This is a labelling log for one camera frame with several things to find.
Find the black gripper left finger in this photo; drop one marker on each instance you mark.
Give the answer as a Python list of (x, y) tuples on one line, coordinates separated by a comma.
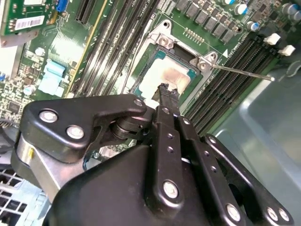
[(70, 113)]

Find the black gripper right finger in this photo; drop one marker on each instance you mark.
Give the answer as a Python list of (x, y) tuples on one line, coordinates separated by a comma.
[(211, 169)]

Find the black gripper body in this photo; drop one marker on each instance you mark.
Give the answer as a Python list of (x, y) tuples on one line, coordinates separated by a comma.
[(105, 200)]

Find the metal locking lever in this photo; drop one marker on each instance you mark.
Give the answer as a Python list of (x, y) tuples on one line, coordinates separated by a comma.
[(242, 72), (129, 68)]

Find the silver CPU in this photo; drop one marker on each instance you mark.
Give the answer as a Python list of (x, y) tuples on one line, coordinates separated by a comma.
[(162, 68)]

